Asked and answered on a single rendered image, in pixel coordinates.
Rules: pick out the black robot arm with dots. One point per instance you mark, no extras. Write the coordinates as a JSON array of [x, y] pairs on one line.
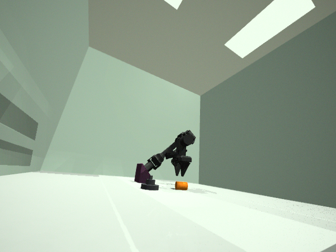
[[183, 140]]

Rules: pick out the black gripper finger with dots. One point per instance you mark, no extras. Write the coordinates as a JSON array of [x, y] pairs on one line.
[[184, 166], [177, 168]]

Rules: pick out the orange knob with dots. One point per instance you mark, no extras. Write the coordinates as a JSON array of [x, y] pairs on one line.
[[181, 186]]

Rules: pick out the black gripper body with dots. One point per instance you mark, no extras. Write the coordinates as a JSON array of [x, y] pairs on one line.
[[181, 156]]

